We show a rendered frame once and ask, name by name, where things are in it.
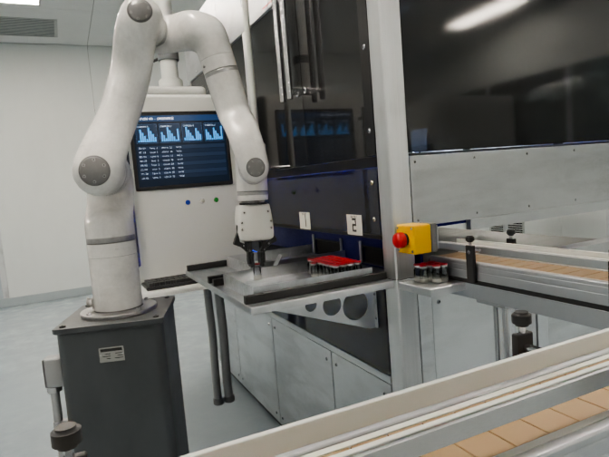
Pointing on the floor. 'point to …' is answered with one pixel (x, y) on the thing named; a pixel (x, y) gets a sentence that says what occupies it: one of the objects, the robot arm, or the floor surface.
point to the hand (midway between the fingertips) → (256, 258)
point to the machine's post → (393, 187)
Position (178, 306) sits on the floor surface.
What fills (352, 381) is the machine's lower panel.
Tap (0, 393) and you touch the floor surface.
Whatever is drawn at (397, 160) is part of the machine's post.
